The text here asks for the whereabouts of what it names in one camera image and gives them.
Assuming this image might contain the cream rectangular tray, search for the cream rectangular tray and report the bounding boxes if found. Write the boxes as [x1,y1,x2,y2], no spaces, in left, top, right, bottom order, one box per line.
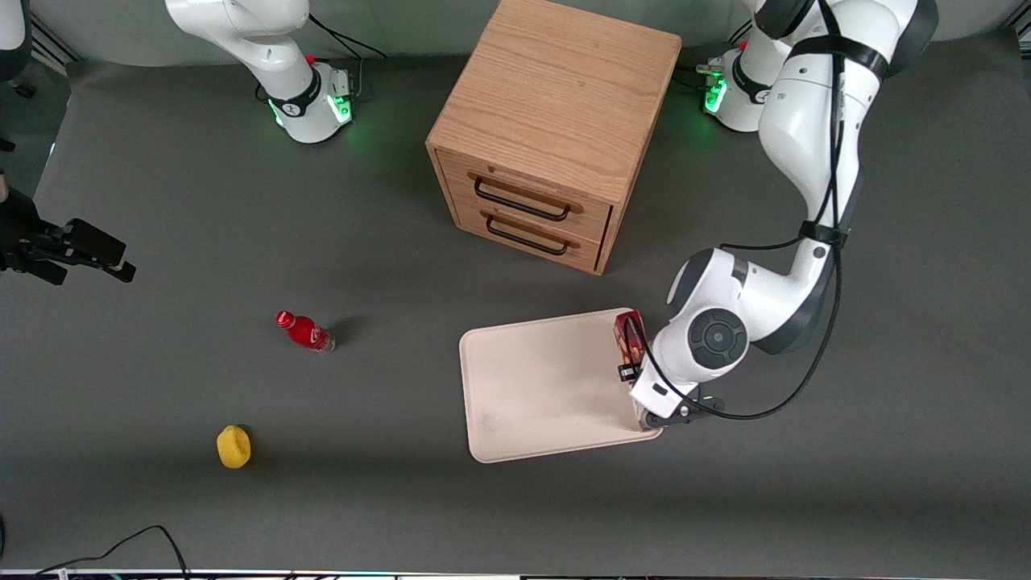
[458,308,664,465]

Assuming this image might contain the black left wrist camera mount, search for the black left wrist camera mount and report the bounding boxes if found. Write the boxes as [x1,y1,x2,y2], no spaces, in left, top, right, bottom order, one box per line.
[644,395,724,429]

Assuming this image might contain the black right arm base cable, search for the black right arm base cable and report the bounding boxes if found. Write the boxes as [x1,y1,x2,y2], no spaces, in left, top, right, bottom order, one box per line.
[306,12,388,99]

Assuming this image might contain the black cable strap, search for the black cable strap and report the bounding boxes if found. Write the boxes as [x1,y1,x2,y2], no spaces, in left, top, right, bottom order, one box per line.
[799,220,850,248]
[788,34,888,79]

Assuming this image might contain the black camera rig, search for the black camera rig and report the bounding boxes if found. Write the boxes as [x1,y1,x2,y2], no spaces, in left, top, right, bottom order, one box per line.
[0,184,137,286]

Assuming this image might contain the wooden drawer front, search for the wooden drawer front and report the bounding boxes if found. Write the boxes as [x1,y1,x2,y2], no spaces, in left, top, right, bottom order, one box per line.
[451,197,603,273]
[437,149,614,242]

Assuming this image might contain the black metal drawer handle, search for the black metal drawer handle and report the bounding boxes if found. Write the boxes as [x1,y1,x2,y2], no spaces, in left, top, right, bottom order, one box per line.
[472,177,573,222]
[484,213,570,257]

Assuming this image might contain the wooden two-drawer cabinet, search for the wooden two-drawer cabinet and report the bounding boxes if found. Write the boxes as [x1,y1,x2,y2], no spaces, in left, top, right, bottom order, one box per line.
[425,0,683,276]

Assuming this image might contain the thin black floor cable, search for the thin black floor cable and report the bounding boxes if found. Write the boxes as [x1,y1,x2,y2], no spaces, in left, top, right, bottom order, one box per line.
[32,525,191,580]

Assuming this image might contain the red tartan cookie box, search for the red tartan cookie box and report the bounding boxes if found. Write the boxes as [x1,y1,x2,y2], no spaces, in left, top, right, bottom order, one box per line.
[614,310,647,383]

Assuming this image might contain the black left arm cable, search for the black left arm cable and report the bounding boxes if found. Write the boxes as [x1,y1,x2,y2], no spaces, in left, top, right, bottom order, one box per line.
[622,0,847,421]

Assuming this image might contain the white black machine housing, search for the white black machine housing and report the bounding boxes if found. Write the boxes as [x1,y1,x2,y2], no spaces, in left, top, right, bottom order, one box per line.
[0,0,31,83]

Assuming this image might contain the yellow lemon toy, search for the yellow lemon toy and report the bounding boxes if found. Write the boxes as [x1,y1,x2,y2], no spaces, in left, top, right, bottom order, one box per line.
[216,425,252,470]

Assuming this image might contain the red plastic bottle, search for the red plastic bottle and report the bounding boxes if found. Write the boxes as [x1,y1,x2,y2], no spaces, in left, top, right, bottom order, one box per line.
[275,310,336,355]

